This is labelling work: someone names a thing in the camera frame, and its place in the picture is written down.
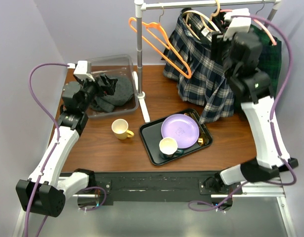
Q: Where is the gold spoon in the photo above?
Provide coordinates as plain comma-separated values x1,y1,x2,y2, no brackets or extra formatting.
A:
184,112,208,146

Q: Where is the yellow mug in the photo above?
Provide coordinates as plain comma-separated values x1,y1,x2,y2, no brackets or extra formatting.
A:
111,118,134,140

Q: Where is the clear plastic bin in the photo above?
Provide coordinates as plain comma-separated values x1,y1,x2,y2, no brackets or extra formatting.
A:
87,54,138,119

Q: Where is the cream wooden hanger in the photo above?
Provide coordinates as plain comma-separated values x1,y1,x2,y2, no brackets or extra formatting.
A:
182,0,220,40

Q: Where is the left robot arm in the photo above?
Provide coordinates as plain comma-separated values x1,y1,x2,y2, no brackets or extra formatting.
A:
16,74,118,217

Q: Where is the pink hanger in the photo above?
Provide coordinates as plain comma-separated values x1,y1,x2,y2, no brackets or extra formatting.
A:
219,9,277,45

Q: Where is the grey dotted skirt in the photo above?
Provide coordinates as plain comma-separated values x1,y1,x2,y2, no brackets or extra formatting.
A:
90,77,134,113

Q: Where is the navy white plaid skirt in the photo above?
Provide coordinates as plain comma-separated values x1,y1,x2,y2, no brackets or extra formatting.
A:
163,8,234,123

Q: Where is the black tray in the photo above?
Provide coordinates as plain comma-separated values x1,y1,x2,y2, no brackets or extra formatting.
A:
139,108,213,166

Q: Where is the green plaid skirt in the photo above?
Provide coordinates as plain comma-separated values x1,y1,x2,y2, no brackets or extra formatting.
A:
212,11,283,114

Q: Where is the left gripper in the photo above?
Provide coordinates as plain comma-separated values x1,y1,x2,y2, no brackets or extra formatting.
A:
76,73,117,112

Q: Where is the purple plate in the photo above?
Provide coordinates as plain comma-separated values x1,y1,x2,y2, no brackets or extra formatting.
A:
161,114,200,149

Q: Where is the orange plastic hanger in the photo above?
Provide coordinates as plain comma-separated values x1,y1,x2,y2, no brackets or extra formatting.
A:
128,4,192,79

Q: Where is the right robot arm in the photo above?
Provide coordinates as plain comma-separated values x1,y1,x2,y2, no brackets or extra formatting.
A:
204,32,298,194

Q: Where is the white metal clothes rack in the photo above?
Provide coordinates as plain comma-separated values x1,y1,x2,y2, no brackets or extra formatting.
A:
137,0,282,124

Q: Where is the dark green cup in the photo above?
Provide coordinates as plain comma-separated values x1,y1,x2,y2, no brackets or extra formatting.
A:
160,149,184,159

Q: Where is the black mounting base plate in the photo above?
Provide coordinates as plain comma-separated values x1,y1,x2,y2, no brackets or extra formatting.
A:
94,171,240,205

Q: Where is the cream paper cup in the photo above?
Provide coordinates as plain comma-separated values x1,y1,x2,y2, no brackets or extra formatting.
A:
159,137,178,159

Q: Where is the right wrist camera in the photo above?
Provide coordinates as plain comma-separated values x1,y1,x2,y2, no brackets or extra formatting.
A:
223,8,251,41

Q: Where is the aluminium frame rail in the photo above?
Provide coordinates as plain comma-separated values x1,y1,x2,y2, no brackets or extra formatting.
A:
14,172,285,237

